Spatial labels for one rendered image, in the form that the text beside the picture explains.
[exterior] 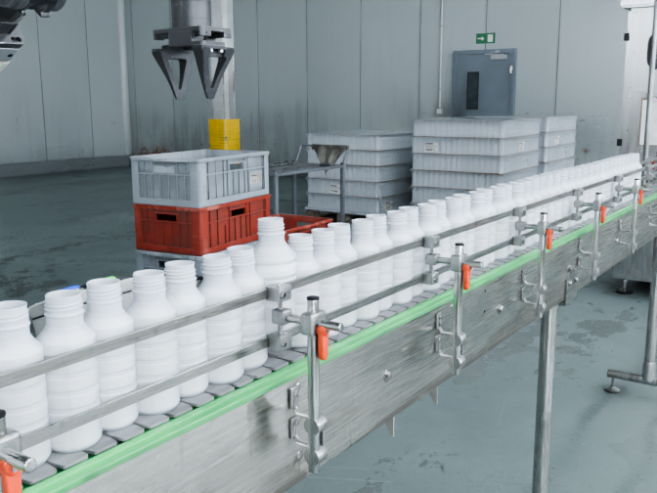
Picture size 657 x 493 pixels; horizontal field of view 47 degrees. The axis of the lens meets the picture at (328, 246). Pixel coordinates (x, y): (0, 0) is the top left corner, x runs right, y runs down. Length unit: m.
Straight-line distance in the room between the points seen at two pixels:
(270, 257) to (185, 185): 2.46
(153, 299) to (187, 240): 2.64
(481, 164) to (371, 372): 6.45
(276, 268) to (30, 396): 0.39
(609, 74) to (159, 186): 8.59
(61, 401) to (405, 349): 0.69
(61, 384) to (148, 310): 0.13
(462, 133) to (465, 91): 4.34
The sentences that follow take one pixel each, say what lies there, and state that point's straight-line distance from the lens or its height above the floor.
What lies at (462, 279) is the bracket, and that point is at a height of 1.04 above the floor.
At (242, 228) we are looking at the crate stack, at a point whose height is 0.74.
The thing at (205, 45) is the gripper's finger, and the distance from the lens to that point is 1.11.
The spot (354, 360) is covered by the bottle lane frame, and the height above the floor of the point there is 0.96.
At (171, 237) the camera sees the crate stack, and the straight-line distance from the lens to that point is 3.59.
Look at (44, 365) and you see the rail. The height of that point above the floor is 1.11.
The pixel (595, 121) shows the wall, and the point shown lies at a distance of 11.38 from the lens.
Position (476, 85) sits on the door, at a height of 1.58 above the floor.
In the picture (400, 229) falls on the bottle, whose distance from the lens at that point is 1.35.
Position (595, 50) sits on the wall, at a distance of 11.41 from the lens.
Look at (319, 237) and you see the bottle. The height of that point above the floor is 1.16.
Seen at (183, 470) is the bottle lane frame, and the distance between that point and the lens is 0.94.
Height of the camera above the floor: 1.36
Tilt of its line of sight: 11 degrees down
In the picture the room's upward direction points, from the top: straight up
